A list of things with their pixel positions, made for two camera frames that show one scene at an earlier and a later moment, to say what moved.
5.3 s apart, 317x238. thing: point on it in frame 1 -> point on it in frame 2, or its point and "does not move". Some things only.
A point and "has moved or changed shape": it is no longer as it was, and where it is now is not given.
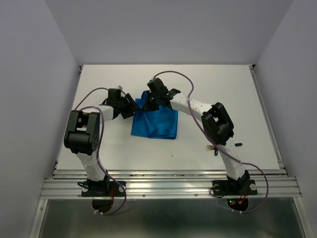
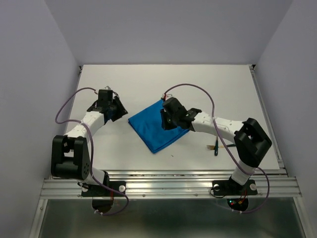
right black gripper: [147, 107] -> [165, 123]
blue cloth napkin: [162, 123] has moved or changed shape
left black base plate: [103, 189] does not move
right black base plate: [234, 188] does not move
